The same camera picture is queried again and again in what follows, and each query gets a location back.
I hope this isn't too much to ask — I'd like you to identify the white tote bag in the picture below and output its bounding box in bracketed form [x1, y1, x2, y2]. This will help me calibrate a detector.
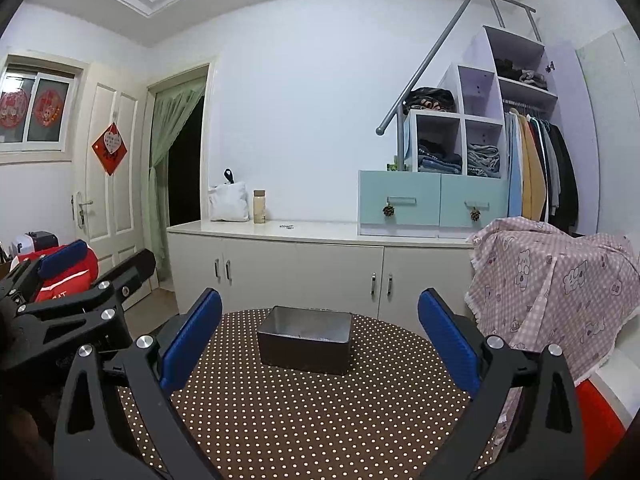
[208, 168, 250, 222]

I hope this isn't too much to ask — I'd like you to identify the teal two-drawer chest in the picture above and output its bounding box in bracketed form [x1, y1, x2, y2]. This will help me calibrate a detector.
[358, 170, 508, 238]

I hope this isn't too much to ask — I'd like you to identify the hanging clothes row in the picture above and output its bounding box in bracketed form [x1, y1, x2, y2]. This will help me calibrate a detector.
[504, 108, 579, 235]

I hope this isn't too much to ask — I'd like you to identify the white cubby shelf unit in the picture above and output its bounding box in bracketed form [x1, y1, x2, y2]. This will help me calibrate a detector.
[404, 25, 558, 176]

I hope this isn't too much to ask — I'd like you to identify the long white low cabinet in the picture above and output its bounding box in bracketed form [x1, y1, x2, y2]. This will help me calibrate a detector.
[167, 220, 472, 333]

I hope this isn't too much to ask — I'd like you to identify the window with red paper-cuts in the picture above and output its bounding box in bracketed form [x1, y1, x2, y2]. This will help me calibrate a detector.
[1, 51, 88, 165]

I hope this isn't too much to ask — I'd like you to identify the white panel door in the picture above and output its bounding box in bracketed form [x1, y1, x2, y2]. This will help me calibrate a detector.
[72, 63, 146, 274]

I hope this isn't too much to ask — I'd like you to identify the grey metal railing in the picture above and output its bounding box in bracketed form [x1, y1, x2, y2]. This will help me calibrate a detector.
[374, 0, 544, 172]

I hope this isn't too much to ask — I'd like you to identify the pink checkered cloth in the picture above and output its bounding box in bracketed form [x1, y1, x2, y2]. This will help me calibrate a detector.
[465, 217, 639, 384]

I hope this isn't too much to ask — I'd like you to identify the red diamond door decoration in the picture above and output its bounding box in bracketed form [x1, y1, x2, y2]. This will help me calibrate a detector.
[92, 122, 127, 176]

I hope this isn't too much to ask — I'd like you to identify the beige jar with lid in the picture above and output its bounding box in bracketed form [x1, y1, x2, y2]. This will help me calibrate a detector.
[253, 190, 267, 224]

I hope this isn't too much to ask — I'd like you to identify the brown polka dot tablecloth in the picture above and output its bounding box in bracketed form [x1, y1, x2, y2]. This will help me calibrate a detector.
[171, 309, 471, 479]

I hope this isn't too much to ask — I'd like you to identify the black jewelry box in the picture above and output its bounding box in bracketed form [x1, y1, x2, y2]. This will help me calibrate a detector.
[257, 306, 354, 376]

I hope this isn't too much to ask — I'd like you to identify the green doorway curtain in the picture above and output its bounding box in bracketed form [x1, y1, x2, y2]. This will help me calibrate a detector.
[149, 77, 206, 282]

